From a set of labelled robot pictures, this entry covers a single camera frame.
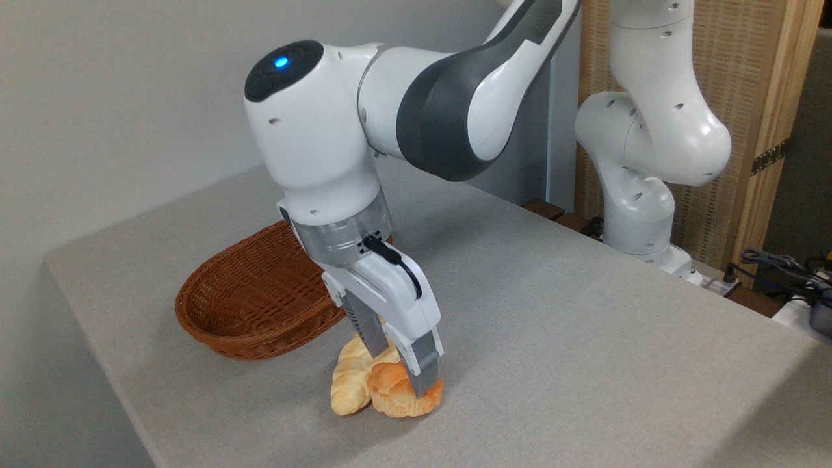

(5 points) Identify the white power strip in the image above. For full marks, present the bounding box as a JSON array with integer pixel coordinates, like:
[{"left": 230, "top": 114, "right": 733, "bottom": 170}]
[{"left": 689, "top": 263, "right": 742, "bottom": 298}]

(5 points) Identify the long pale braided bread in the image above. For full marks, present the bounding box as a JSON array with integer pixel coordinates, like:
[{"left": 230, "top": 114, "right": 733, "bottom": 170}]
[{"left": 330, "top": 335, "right": 400, "bottom": 417}]

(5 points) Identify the wooden woven folding screen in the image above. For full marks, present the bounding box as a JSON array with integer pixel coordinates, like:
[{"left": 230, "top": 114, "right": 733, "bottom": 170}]
[{"left": 575, "top": 0, "right": 825, "bottom": 287}]

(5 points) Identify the small round braided bread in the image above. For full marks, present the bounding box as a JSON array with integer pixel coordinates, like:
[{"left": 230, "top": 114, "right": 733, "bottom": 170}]
[{"left": 367, "top": 361, "right": 445, "bottom": 418}]

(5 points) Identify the dark wooden base board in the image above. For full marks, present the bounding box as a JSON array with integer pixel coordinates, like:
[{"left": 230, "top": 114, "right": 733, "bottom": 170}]
[{"left": 523, "top": 200, "right": 605, "bottom": 241}]

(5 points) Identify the black cable bundle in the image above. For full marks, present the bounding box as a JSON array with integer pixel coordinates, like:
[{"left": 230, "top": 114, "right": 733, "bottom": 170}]
[{"left": 731, "top": 247, "right": 832, "bottom": 306}]

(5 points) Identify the dark metal screen hinge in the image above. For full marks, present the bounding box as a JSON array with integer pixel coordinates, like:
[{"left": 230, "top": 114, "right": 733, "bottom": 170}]
[{"left": 751, "top": 138, "right": 792, "bottom": 176}]

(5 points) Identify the brown wicker basket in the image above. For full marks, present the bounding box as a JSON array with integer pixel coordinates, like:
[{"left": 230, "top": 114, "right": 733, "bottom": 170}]
[{"left": 174, "top": 220, "right": 348, "bottom": 361}]

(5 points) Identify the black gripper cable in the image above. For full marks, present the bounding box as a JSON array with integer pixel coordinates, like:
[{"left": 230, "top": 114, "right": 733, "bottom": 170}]
[{"left": 363, "top": 235, "right": 423, "bottom": 300}]

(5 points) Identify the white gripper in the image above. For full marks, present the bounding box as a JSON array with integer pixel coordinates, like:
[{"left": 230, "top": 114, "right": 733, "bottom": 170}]
[{"left": 322, "top": 246, "right": 445, "bottom": 397}]

